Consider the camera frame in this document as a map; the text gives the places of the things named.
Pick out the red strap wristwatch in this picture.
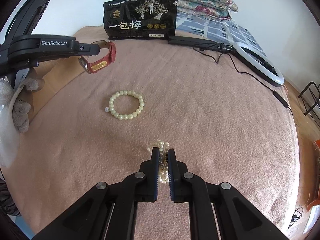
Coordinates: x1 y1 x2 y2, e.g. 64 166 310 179
78 40 117 74

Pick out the white pearl necklace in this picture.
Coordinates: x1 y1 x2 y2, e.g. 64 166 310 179
146 140 171 184

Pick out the gloved left hand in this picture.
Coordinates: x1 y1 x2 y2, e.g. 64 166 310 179
1 69 44 133

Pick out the brown cardboard box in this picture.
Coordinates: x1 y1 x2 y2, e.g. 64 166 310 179
28 57 85 121

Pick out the black snack bag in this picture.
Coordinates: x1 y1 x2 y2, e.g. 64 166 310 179
104 0 177 40

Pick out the pink blanket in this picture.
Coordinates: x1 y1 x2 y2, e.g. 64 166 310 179
3 40 299 232

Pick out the black clothes rack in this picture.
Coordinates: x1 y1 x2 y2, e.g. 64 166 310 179
298 81 320 127

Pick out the blue checkered bedsheet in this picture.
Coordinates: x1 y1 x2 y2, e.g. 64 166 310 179
176 12 266 56

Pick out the pale green bead bracelet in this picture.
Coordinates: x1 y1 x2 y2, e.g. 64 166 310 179
108 90 146 120

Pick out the black power cable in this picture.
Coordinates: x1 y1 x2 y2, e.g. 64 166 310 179
192 43 293 116

